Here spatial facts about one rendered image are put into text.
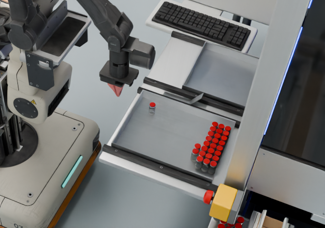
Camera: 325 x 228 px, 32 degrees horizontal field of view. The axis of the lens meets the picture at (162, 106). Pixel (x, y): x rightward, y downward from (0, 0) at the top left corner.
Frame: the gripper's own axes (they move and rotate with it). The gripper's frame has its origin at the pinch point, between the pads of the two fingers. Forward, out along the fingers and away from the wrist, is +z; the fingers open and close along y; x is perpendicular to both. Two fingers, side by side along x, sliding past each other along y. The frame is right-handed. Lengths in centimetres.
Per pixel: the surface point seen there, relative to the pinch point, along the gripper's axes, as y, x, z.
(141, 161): 11.6, -7.4, 18.5
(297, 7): 44, -13, -56
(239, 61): 27, 53, 20
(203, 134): 25.6, 12.8, 20.5
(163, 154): 16.5, -0.7, 20.4
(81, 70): -68, 102, 106
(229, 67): 24, 48, 20
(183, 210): 19, 38, 108
